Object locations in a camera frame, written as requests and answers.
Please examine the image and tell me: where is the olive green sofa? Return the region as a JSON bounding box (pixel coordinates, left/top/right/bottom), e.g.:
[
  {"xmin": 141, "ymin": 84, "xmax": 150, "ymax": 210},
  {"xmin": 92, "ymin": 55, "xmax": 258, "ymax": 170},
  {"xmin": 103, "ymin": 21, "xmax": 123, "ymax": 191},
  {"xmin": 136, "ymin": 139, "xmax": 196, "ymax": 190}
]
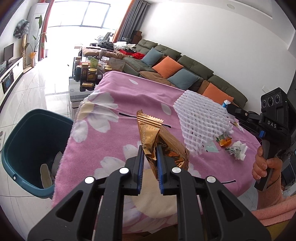
[{"xmin": 79, "ymin": 39, "xmax": 248, "ymax": 108}]

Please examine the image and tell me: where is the teal plastic trash bin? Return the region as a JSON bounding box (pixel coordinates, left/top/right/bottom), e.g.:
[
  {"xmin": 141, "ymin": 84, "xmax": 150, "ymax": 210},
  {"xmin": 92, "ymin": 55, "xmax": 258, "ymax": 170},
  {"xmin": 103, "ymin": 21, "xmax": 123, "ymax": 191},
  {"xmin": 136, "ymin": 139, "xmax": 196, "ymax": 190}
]
[{"xmin": 1, "ymin": 109, "xmax": 74, "ymax": 200}]

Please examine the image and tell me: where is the pile of clothes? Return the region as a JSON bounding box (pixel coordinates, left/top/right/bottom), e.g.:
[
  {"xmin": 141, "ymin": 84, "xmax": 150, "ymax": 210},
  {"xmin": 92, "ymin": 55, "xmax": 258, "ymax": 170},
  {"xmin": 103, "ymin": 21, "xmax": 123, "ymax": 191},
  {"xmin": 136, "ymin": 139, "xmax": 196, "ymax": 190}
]
[{"xmin": 113, "ymin": 41, "xmax": 137, "ymax": 52}]

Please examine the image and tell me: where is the orange throw pillow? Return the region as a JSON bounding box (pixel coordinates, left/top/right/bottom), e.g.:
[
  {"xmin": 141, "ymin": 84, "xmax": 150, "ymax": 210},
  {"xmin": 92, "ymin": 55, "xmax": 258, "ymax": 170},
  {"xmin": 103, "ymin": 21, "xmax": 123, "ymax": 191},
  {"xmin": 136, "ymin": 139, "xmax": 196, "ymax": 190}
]
[
  {"xmin": 152, "ymin": 56, "xmax": 184, "ymax": 79},
  {"xmin": 202, "ymin": 83, "xmax": 234, "ymax": 105}
]

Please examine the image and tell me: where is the orange and grey curtain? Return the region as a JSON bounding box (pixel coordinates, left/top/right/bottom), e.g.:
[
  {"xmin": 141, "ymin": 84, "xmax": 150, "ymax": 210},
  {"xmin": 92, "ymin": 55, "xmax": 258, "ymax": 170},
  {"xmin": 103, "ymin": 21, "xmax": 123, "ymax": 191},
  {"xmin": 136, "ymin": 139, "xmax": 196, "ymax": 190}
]
[{"xmin": 113, "ymin": 0, "xmax": 148, "ymax": 43}]

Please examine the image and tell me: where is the person's right hand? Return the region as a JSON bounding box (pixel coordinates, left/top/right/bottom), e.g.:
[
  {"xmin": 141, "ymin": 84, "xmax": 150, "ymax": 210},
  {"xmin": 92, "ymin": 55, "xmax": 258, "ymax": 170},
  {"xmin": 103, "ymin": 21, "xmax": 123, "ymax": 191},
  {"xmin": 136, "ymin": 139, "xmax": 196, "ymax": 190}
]
[{"xmin": 252, "ymin": 146, "xmax": 283, "ymax": 183}]

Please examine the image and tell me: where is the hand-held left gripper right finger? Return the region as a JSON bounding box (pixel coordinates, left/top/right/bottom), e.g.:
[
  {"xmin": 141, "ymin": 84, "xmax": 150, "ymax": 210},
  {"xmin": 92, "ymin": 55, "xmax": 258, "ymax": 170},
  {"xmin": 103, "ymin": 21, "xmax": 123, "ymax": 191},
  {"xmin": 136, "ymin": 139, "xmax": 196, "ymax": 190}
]
[{"xmin": 156, "ymin": 144, "xmax": 271, "ymax": 241}]

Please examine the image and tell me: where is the brown paper bag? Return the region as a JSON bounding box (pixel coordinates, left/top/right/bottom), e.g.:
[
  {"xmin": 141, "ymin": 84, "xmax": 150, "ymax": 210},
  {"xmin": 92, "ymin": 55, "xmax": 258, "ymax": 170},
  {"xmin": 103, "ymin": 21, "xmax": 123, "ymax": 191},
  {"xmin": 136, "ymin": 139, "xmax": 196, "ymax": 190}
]
[{"xmin": 109, "ymin": 58, "xmax": 126, "ymax": 72}]

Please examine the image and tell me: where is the glass coffee table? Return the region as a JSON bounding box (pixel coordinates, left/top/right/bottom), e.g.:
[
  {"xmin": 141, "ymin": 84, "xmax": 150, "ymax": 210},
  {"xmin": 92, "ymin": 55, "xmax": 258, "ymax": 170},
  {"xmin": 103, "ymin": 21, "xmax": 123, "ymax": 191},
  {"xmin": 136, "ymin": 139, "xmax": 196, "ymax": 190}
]
[{"xmin": 68, "ymin": 56, "xmax": 125, "ymax": 116}]

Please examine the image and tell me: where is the floor fan with cloth cover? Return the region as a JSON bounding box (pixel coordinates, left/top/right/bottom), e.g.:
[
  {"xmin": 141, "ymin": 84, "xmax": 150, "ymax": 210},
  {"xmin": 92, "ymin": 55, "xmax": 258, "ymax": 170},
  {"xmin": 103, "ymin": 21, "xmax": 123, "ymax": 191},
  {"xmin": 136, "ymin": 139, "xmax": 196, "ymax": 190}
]
[{"xmin": 14, "ymin": 20, "xmax": 30, "ymax": 56}]

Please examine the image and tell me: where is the red curtain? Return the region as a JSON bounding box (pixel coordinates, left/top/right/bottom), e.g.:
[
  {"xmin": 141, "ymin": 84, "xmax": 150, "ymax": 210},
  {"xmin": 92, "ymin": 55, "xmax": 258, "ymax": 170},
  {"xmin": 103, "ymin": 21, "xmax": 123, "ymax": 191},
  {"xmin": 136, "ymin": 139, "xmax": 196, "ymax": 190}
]
[{"xmin": 38, "ymin": 0, "xmax": 56, "ymax": 61}]

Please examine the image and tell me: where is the black television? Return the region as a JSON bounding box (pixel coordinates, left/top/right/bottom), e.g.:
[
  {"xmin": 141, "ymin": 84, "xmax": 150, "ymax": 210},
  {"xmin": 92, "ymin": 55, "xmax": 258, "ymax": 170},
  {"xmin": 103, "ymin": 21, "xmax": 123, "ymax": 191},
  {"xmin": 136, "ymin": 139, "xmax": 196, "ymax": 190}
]
[{"xmin": 3, "ymin": 44, "xmax": 14, "ymax": 64}]

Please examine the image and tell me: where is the white television cabinet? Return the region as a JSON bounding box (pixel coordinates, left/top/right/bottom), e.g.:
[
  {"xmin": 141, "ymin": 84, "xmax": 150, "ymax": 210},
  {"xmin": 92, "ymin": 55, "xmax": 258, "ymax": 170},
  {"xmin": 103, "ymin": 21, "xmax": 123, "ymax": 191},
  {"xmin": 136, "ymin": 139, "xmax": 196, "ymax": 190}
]
[{"xmin": 0, "ymin": 57, "xmax": 25, "ymax": 109}]

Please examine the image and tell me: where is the person's right forearm pink sleeve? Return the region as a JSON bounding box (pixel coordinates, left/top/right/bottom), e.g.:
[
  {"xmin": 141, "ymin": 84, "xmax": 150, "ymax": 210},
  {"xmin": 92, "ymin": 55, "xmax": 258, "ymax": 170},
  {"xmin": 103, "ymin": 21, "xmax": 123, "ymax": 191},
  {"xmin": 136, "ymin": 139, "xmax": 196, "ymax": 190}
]
[{"xmin": 251, "ymin": 175, "xmax": 296, "ymax": 229}]

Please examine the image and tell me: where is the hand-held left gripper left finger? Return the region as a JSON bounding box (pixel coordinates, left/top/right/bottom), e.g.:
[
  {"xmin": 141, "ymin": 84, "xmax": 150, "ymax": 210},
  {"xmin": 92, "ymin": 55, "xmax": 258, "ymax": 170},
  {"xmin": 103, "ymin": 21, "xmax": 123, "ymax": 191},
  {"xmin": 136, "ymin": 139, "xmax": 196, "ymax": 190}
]
[{"xmin": 27, "ymin": 145, "xmax": 145, "ymax": 241}]

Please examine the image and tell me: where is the large window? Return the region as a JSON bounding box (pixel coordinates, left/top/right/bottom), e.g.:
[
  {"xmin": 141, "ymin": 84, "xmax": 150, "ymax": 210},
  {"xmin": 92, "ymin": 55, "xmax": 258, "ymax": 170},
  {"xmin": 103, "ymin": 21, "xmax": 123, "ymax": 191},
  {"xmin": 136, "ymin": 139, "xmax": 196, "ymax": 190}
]
[{"xmin": 46, "ymin": 0, "xmax": 132, "ymax": 28}]

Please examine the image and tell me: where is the gold foil snack wrapper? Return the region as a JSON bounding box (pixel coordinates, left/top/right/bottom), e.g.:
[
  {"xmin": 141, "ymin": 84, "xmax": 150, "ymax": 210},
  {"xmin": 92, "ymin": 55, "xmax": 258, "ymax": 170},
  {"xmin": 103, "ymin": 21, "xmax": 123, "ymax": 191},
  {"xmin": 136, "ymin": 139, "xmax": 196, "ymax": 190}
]
[{"xmin": 136, "ymin": 110, "xmax": 190, "ymax": 181}]

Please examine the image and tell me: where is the white foam fruit net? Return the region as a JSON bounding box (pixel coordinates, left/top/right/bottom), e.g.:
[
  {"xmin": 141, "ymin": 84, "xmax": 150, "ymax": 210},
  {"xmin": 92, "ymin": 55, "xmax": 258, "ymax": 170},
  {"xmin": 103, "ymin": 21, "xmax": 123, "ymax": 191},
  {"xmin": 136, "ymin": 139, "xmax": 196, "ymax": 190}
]
[{"xmin": 173, "ymin": 90, "xmax": 236, "ymax": 156}]

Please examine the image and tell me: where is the pink floral blanket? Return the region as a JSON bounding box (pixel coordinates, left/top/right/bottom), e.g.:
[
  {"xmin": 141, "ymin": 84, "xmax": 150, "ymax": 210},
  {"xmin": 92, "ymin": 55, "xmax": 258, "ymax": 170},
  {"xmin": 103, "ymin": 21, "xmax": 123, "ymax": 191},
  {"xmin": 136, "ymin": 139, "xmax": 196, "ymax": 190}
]
[{"xmin": 51, "ymin": 71, "xmax": 262, "ymax": 234}]

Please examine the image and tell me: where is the brown sofa blanket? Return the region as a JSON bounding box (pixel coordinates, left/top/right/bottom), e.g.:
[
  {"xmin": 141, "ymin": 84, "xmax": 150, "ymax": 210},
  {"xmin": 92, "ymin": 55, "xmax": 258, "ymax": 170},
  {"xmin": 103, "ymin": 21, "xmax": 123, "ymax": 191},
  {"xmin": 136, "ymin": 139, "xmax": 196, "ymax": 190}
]
[{"xmin": 139, "ymin": 71, "xmax": 178, "ymax": 87}]

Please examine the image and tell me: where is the blue-grey throw pillow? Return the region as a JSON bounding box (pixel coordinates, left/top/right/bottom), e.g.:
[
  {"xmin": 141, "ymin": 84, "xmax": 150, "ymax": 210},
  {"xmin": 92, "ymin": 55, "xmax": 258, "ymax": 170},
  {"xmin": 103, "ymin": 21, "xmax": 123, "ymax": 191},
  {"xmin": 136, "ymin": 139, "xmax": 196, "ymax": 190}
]
[
  {"xmin": 141, "ymin": 47, "xmax": 163, "ymax": 67},
  {"xmin": 167, "ymin": 68, "xmax": 200, "ymax": 90}
]

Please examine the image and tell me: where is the white tissue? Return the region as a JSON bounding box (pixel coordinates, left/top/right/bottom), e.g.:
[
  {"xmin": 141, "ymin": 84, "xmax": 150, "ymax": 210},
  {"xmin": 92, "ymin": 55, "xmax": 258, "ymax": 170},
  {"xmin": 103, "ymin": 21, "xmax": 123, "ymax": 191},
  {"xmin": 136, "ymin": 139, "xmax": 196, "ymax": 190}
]
[{"xmin": 225, "ymin": 140, "xmax": 248, "ymax": 161}]

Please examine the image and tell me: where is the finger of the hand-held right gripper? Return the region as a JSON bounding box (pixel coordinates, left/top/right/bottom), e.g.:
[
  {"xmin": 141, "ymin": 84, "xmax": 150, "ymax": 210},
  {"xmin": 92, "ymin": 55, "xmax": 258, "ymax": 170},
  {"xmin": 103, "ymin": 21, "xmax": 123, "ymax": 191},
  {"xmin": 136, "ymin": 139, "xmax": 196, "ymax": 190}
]
[
  {"xmin": 239, "ymin": 123, "xmax": 263, "ymax": 140},
  {"xmin": 227, "ymin": 104, "xmax": 263, "ymax": 127}
]

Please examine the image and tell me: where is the tall green houseplant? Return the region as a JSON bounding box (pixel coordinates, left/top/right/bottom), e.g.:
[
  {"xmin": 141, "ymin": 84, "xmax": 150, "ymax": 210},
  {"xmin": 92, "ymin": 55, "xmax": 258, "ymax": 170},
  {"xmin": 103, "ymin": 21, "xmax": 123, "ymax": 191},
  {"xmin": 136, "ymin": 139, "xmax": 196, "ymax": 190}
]
[{"xmin": 24, "ymin": 15, "xmax": 48, "ymax": 67}]

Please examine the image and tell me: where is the white standing air conditioner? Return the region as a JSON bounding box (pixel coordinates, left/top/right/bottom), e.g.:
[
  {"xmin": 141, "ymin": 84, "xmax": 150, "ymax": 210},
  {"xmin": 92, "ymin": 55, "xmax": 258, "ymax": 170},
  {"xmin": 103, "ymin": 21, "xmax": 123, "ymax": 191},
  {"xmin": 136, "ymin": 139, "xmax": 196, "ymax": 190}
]
[{"xmin": 26, "ymin": 3, "xmax": 50, "ymax": 66}]

